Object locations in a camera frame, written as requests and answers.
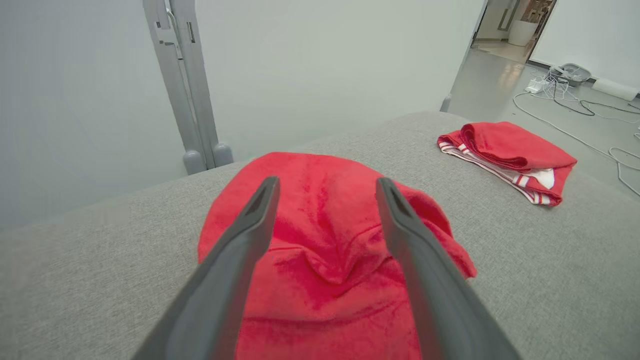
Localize grey plastic tray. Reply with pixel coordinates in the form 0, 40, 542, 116
549, 63, 592, 88

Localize long white floor cable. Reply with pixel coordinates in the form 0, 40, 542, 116
512, 91, 624, 164

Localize white waste bin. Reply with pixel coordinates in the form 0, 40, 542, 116
508, 20, 539, 48

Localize white roll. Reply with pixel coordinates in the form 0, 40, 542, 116
592, 77, 640, 103

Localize red shorts with white trim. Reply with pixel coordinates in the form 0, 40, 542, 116
197, 151, 478, 360

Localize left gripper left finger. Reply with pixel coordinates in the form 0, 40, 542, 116
132, 176, 281, 360

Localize red Bulls 23 jersey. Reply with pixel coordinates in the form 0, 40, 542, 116
437, 121, 578, 207

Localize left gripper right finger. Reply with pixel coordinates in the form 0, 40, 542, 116
376, 177, 523, 360

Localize black floor cable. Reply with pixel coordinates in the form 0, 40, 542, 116
551, 75, 640, 118

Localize grey partition post, two feet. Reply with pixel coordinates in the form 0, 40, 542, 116
142, 0, 235, 176

